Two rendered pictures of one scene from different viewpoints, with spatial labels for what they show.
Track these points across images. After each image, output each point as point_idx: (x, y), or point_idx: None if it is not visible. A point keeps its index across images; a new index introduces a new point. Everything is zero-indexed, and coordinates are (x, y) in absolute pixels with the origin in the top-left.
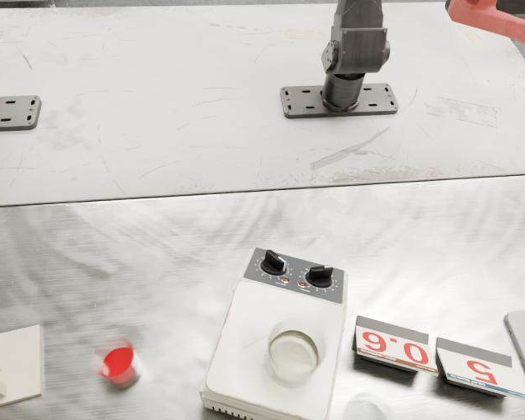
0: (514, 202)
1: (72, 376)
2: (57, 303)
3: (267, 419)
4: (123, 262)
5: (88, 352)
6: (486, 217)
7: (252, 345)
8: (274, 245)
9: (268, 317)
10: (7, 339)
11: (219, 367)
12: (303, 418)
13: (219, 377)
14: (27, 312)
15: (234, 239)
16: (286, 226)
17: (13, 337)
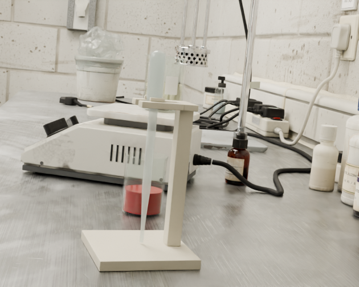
0: (7, 126)
1: (147, 228)
2: (48, 232)
3: (193, 144)
4: (0, 206)
5: (119, 222)
6: (18, 131)
7: (146, 112)
8: (11, 166)
9: (123, 109)
10: (100, 242)
11: (165, 117)
12: (198, 114)
13: (172, 117)
14: (57, 245)
15: None
16: None
17: (98, 240)
